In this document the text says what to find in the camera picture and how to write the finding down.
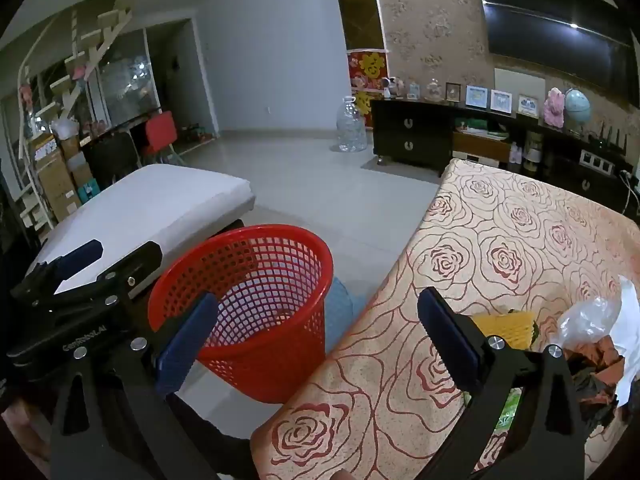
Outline toys on floor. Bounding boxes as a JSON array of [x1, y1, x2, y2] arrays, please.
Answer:
[[177, 122, 216, 143]]

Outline black chair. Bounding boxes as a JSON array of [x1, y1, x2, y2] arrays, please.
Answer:
[[82, 132, 138, 191]]

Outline jars in cabinet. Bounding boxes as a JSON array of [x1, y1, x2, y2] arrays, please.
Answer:
[[522, 132, 543, 171]]

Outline black wall television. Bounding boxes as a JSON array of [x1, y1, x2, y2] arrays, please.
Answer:
[[472, 0, 640, 106]]

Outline clear water jug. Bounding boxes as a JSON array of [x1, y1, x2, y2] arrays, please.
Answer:
[[336, 95, 370, 153]]

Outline white power strip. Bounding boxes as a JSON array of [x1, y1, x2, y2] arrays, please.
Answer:
[[579, 150, 616, 173]]

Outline white cable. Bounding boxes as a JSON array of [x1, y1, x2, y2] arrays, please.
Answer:
[[620, 170, 638, 211]]

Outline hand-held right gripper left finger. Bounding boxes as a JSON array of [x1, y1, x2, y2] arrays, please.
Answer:
[[50, 292, 221, 480]]

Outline table with rose tablecloth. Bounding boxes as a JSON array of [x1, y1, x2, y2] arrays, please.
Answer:
[[250, 157, 640, 480]]

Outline red plastic mesh basket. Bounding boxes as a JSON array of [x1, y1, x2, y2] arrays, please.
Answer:
[[147, 226, 335, 405]]

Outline brown box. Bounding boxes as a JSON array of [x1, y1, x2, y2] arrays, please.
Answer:
[[452, 132, 511, 166]]

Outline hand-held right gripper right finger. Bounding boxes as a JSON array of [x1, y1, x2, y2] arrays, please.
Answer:
[[417, 287, 588, 480]]

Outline clear plastic bag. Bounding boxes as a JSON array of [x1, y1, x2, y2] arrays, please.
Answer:
[[555, 295, 626, 351]]

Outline yellow sponge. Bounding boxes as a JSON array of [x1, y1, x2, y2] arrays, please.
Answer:
[[470, 310, 538, 351]]

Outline red floral wall poster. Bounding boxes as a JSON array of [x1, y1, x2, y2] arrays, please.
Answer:
[[347, 50, 390, 131]]

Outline white cushioned bench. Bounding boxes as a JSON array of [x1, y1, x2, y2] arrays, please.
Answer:
[[30, 162, 256, 296]]

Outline wooden staircase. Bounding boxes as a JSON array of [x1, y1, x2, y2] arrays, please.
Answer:
[[15, 0, 138, 241]]

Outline pink plush toy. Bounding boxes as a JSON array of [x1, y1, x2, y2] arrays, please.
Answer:
[[544, 87, 566, 128]]

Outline white plastic bag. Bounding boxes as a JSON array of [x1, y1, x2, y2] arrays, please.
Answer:
[[52, 117, 81, 141]]

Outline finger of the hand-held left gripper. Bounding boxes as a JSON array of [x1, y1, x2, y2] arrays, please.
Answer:
[[10, 240, 104, 307], [35, 241, 164, 321]]

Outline person's left forearm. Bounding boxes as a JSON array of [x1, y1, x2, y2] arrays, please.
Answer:
[[0, 400, 51, 480]]

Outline light blue globe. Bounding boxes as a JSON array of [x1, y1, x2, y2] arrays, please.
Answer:
[[565, 87, 592, 136]]

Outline white board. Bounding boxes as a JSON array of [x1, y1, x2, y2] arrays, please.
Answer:
[[495, 67, 546, 106]]

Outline black router with antennas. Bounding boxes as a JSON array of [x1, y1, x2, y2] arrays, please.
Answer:
[[582, 120, 631, 153]]

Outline black television cabinet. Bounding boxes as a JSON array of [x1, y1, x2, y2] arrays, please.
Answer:
[[370, 97, 640, 216]]

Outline white tissue paper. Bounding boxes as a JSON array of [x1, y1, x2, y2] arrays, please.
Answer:
[[615, 275, 640, 406]]

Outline stack of cardboard boxes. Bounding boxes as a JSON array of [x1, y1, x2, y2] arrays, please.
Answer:
[[30, 132, 96, 221]]

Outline red chair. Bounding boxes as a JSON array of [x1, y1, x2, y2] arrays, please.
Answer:
[[142, 110, 186, 166]]

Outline light blue mat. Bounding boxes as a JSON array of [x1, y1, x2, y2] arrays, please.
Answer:
[[325, 277, 368, 356]]

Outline glass sliding door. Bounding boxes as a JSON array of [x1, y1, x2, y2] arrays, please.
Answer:
[[97, 27, 163, 128]]

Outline green books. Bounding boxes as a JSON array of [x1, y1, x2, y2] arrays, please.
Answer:
[[455, 120, 508, 138]]

